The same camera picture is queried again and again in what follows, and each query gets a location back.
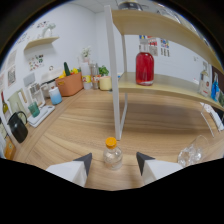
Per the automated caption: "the wooden wall shelf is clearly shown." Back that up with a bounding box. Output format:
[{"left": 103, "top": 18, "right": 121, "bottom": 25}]
[{"left": 23, "top": 36, "right": 60, "bottom": 51}]

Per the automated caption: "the orange basket with fruit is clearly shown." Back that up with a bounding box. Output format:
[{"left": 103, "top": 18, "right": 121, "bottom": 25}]
[{"left": 54, "top": 61, "right": 84, "bottom": 98}]

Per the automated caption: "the round glass with ice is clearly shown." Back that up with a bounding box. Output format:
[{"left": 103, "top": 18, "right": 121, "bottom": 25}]
[{"left": 176, "top": 134, "right": 210, "bottom": 168}]

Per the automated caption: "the red liquid glass bottle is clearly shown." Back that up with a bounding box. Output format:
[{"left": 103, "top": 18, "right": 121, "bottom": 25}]
[{"left": 135, "top": 43, "right": 155, "bottom": 87}]

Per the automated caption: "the white kitchen appliance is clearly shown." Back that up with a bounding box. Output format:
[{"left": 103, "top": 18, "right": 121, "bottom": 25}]
[{"left": 39, "top": 68, "right": 63, "bottom": 98}]

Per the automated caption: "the green potted plant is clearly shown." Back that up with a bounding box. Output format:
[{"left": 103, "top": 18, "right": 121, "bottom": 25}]
[{"left": 98, "top": 65, "right": 113, "bottom": 92}]

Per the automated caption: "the orange box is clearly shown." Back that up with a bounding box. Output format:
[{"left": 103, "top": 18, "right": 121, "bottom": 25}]
[{"left": 3, "top": 136, "right": 17, "bottom": 160}]

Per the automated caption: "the white kitchen scale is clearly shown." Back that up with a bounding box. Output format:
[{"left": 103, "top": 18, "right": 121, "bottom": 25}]
[{"left": 27, "top": 105, "right": 56, "bottom": 128}]

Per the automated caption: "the clear bottle orange cap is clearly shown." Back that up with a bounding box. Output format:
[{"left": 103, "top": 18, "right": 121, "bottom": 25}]
[{"left": 102, "top": 136, "right": 124, "bottom": 171}]

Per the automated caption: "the two-tier wooden shelf rack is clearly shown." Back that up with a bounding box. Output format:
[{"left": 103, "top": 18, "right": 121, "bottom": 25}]
[{"left": 103, "top": 4, "right": 224, "bottom": 141}]

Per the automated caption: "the white flower vase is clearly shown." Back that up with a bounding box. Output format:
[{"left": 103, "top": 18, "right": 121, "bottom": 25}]
[{"left": 80, "top": 45, "right": 93, "bottom": 64}]

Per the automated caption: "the pale green pitcher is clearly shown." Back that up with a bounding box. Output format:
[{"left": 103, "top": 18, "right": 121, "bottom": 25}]
[{"left": 6, "top": 88, "right": 29, "bottom": 118}]

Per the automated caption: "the green cup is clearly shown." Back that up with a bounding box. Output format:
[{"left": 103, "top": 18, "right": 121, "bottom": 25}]
[{"left": 27, "top": 101, "right": 41, "bottom": 118}]

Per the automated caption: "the red poster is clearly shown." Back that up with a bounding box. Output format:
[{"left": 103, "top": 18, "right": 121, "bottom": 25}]
[{"left": 148, "top": 36, "right": 158, "bottom": 48}]

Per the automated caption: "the black kettle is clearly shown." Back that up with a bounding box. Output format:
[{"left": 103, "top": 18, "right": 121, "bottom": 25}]
[{"left": 7, "top": 110, "right": 29, "bottom": 144}]

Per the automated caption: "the white and blue cup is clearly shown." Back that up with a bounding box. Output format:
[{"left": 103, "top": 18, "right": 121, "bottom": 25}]
[{"left": 48, "top": 86, "right": 63, "bottom": 106}]

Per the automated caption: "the multicoloured poster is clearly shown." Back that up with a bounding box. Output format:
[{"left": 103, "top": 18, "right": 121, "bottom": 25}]
[{"left": 160, "top": 38, "right": 170, "bottom": 49}]

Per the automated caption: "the white picture frame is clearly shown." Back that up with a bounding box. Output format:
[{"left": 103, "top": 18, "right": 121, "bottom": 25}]
[{"left": 28, "top": 82, "right": 46, "bottom": 108}]

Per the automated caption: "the white vase ornament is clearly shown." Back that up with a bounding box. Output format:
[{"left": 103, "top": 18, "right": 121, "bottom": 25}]
[{"left": 41, "top": 22, "right": 57, "bottom": 39}]

